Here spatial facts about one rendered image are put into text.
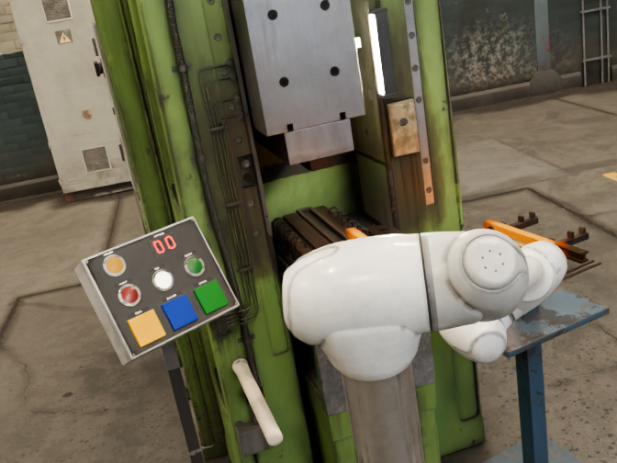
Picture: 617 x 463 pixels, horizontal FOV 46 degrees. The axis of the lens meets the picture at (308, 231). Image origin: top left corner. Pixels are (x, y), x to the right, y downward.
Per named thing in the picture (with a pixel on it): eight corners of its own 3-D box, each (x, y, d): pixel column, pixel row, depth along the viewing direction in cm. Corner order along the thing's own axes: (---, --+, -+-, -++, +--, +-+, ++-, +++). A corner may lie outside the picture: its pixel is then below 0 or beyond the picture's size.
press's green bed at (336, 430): (448, 497, 254) (434, 381, 238) (349, 534, 245) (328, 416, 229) (386, 416, 304) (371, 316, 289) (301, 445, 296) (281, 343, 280)
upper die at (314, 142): (354, 150, 213) (350, 118, 210) (289, 165, 209) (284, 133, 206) (311, 129, 252) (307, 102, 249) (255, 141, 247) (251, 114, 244)
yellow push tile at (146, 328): (166, 334, 185) (153, 308, 186) (141, 347, 181) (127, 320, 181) (164, 336, 187) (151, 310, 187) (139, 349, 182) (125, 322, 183)
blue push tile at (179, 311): (198, 318, 191) (186, 293, 192) (174, 330, 187) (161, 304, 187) (196, 319, 193) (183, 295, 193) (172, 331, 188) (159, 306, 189)
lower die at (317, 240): (370, 261, 225) (366, 235, 222) (309, 278, 221) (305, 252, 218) (327, 225, 264) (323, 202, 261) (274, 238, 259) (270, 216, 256)
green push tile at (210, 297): (229, 303, 197) (216, 279, 198) (207, 314, 193) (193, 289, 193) (226, 305, 199) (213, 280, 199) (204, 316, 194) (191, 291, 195)
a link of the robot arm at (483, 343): (446, 346, 157) (493, 307, 157) (484, 383, 143) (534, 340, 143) (421, 313, 152) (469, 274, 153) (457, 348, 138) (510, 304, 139)
